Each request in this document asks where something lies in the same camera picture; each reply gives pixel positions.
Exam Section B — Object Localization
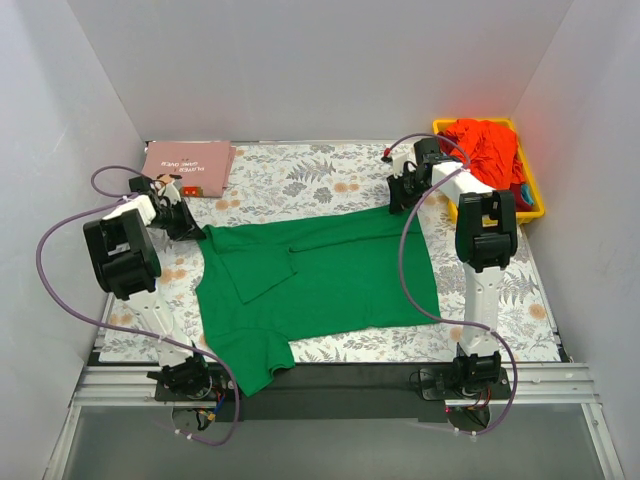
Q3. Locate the floral table mat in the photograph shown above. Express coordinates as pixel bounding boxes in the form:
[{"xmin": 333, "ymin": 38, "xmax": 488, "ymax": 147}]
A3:
[{"xmin": 99, "ymin": 142, "xmax": 561, "ymax": 363}]

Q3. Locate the yellow plastic bin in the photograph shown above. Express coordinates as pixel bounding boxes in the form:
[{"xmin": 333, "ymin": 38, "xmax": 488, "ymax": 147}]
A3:
[{"xmin": 433, "ymin": 119, "xmax": 545, "ymax": 223}]

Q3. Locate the folded pink t-shirt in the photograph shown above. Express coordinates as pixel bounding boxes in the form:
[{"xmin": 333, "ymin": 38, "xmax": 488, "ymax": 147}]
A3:
[{"xmin": 142, "ymin": 141, "xmax": 236, "ymax": 198}]

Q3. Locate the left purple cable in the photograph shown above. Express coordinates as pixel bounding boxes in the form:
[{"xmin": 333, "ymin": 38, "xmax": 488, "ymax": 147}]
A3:
[{"xmin": 36, "ymin": 167, "xmax": 246, "ymax": 447}]

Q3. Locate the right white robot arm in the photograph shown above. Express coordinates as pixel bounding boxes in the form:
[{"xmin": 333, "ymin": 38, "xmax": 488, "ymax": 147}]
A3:
[{"xmin": 382, "ymin": 134, "xmax": 518, "ymax": 406}]

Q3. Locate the blue cloth in bin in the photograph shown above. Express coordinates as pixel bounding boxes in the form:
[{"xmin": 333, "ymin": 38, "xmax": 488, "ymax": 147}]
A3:
[{"xmin": 514, "ymin": 183, "xmax": 535, "ymax": 209}]

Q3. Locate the aluminium frame rail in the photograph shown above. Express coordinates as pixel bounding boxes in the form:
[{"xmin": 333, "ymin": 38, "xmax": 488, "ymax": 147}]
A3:
[{"xmin": 45, "ymin": 363, "xmax": 625, "ymax": 479}]

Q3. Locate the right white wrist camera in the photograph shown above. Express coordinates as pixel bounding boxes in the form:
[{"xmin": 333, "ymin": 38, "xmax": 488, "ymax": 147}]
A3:
[{"xmin": 381, "ymin": 150, "xmax": 412, "ymax": 178}]

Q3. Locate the green t-shirt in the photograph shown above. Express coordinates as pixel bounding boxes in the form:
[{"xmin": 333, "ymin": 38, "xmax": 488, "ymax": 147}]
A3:
[{"xmin": 196, "ymin": 207, "xmax": 440, "ymax": 396}]

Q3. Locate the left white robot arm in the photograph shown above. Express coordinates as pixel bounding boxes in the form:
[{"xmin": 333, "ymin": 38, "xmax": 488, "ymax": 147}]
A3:
[{"xmin": 83, "ymin": 174, "xmax": 213, "ymax": 400}]

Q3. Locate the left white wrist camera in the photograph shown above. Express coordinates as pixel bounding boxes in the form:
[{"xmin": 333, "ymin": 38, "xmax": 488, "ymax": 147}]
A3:
[{"xmin": 153, "ymin": 174, "xmax": 181, "ymax": 205}]

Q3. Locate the red t-shirt in bin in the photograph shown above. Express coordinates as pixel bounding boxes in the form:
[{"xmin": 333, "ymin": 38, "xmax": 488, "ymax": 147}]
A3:
[{"xmin": 438, "ymin": 119, "xmax": 526, "ymax": 190}]

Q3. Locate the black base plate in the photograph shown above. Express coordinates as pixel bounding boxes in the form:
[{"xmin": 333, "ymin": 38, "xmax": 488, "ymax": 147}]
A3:
[{"xmin": 155, "ymin": 361, "xmax": 512, "ymax": 426}]

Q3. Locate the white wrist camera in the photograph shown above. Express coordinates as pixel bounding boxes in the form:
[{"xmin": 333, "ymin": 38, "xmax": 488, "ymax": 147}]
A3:
[
  {"xmin": 153, "ymin": 174, "xmax": 181, "ymax": 205},
  {"xmin": 381, "ymin": 150, "xmax": 412, "ymax": 178}
]

